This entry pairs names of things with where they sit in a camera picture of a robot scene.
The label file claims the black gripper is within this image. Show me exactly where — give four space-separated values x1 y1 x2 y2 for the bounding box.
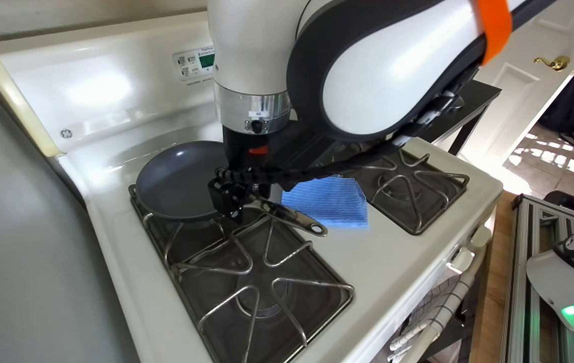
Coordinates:
205 127 287 225

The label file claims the dark frying pan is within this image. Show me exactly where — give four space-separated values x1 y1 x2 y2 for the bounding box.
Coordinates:
133 139 331 237

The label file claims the blue cleaning cloth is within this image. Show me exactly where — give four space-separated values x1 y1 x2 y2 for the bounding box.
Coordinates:
279 172 370 234

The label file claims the black stove grate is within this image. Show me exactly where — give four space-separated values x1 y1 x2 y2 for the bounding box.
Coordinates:
127 184 356 363
348 145 472 237

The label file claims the white gas stove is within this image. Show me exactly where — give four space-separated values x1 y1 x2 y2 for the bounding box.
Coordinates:
0 8 508 363

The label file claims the grey white refrigerator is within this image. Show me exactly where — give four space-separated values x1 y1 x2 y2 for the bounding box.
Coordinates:
0 55 142 363

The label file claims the white door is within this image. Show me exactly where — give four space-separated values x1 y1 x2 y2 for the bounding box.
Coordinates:
455 0 574 178

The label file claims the aluminium frame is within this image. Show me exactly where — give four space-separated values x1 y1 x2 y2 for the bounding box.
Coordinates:
504 193 574 363

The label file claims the orange strap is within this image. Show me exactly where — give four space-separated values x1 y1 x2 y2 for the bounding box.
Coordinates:
469 0 516 67

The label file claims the brass door handle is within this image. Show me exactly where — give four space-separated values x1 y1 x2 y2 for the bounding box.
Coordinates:
531 52 572 74

